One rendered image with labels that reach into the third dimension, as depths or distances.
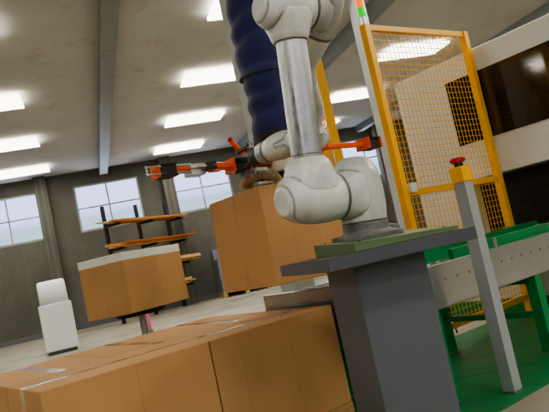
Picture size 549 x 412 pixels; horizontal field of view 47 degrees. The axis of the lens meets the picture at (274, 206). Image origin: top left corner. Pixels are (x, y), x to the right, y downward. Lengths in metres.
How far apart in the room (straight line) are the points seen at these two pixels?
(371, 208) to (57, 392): 1.13
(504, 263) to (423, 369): 1.35
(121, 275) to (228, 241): 1.59
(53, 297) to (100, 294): 6.30
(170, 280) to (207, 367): 2.25
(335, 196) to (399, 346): 0.51
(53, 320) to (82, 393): 8.48
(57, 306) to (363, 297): 8.85
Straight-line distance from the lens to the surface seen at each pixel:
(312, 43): 2.21
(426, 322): 2.09
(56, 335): 10.59
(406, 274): 2.06
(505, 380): 2.99
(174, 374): 2.24
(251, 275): 2.62
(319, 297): 2.79
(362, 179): 2.06
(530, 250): 3.55
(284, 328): 2.50
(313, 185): 1.94
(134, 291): 4.23
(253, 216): 2.54
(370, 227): 2.07
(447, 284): 2.96
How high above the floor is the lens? 0.79
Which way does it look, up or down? 4 degrees up
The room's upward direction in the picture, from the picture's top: 12 degrees counter-clockwise
